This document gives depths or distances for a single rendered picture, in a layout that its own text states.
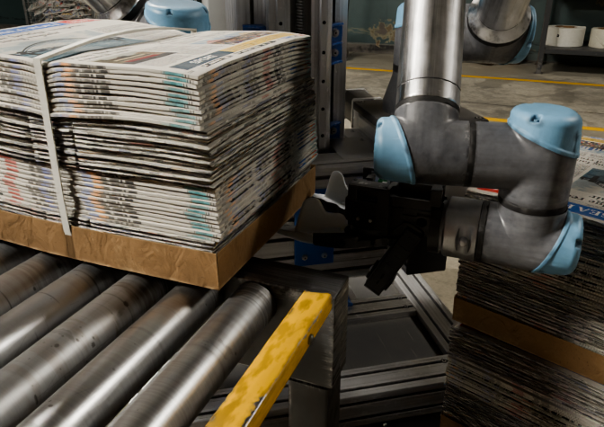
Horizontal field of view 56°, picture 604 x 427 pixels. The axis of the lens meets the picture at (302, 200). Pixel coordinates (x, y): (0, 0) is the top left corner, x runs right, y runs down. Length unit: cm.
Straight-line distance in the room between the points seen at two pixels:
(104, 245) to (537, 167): 47
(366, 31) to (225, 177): 712
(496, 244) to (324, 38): 67
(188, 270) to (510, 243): 36
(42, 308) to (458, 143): 47
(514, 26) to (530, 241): 57
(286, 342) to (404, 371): 93
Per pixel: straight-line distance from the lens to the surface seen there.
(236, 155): 58
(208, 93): 53
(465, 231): 68
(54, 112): 63
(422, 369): 142
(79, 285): 66
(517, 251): 69
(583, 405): 90
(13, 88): 66
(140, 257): 63
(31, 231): 72
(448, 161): 63
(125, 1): 118
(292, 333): 51
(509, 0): 106
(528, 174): 65
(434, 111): 65
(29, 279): 70
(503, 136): 64
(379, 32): 759
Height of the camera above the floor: 112
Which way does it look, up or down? 23 degrees down
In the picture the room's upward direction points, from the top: straight up
